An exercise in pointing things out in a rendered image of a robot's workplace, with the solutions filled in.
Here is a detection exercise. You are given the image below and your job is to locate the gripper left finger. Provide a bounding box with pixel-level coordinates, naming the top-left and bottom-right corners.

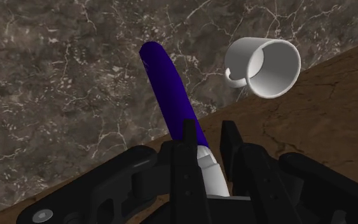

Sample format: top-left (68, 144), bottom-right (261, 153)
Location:
top-left (16, 118), bottom-right (213, 224)

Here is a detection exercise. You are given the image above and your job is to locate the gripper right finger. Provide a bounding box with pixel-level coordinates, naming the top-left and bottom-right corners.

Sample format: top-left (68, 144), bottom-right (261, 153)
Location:
top-left (219, 120), bottom-right (358, 224)

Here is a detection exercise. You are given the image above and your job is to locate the blue and white pen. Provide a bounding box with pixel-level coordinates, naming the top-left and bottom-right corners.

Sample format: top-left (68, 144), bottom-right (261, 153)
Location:
top-left (138, 41), bottom-right (231, 197)

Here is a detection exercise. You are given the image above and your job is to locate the white mug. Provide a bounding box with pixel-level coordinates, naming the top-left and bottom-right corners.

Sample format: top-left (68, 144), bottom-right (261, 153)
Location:
top-left (223, 36), bottom-right (302, 100)

